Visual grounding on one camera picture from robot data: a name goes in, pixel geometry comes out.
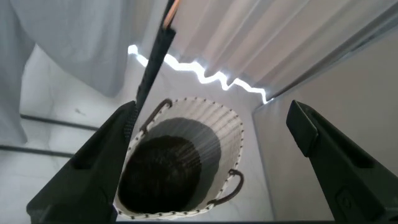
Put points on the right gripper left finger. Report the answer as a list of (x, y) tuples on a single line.
[(84, 180)]

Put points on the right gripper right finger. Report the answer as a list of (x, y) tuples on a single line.
[(345, 174)]

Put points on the pale grey shorts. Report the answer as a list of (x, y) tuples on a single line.
[(77, 40)]

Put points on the white laundry basket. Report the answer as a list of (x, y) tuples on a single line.
[(202, 115)]

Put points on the black clothes rack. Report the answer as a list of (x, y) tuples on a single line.
[(155, 56)]

